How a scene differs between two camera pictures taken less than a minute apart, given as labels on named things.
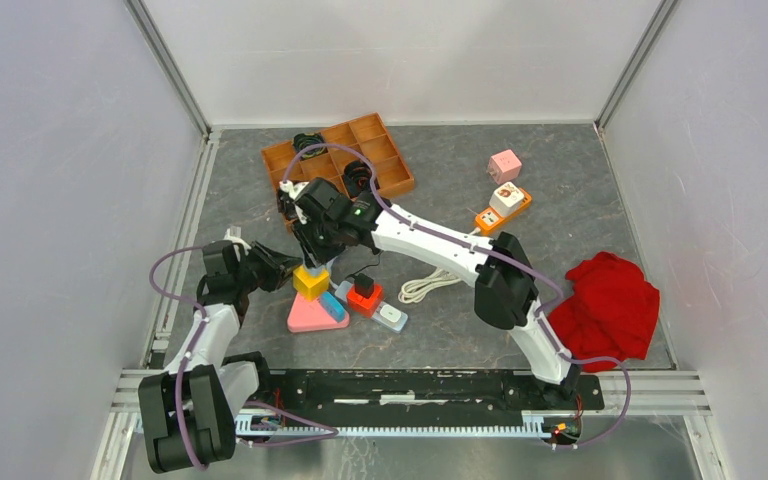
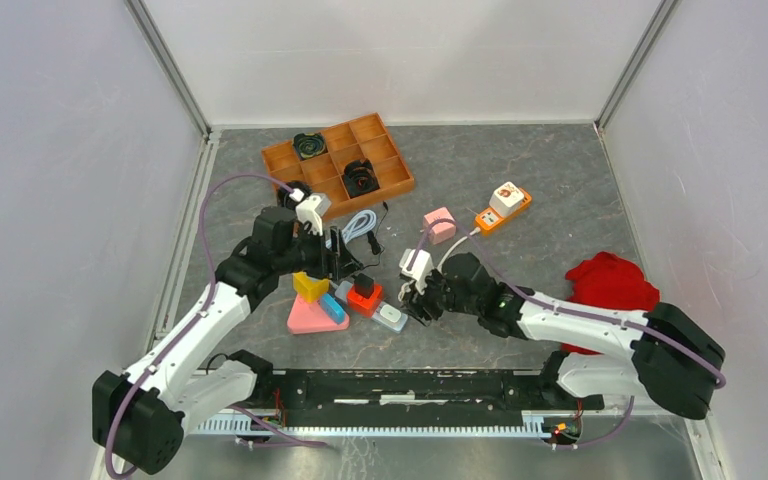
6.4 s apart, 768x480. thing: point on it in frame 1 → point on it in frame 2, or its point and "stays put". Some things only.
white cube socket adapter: (506, 199) stays put
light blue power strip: (384, 314) stays put
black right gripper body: (316, 242) → (436, 300)
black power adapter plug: (364, 285) stays put
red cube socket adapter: (364, 306) stays put
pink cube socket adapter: (504, 167) → (440, 232)
